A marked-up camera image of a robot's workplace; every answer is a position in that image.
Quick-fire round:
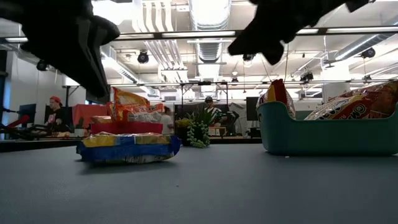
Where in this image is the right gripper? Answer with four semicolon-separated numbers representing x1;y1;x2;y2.
228;0;371;66

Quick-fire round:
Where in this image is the blue Maruchan ramen pack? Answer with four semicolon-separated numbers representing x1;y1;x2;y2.
76;132;182;165

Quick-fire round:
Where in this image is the person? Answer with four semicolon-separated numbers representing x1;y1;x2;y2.
203;95;228;127
160;105;175;135
45;95;71;133

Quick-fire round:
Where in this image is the green plastic bin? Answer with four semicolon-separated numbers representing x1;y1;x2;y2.
256;100;398;157

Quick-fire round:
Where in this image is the red plastic bin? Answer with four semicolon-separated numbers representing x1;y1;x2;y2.
90;120;165;136

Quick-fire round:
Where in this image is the blue-lit background monitor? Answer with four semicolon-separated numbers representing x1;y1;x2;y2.
17;103;37;125

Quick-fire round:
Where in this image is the red padded bar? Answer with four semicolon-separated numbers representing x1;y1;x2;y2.
6;114;31;128

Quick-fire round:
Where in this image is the red-orange partition panel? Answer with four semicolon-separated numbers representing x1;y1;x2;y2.
72;104;109;129

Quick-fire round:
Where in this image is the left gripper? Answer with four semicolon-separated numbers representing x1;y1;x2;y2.
20;14;121;100

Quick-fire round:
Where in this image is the black background monitor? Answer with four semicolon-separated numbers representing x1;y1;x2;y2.
245;96;261;121

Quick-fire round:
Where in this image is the silver ventilation duct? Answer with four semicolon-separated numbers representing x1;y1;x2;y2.
188;0;233;63

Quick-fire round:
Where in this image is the black background rig frame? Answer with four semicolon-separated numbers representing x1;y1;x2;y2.
108;80;326;108

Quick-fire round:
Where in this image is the potted succulent plant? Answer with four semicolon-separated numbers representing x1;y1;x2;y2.
175;107;220;149

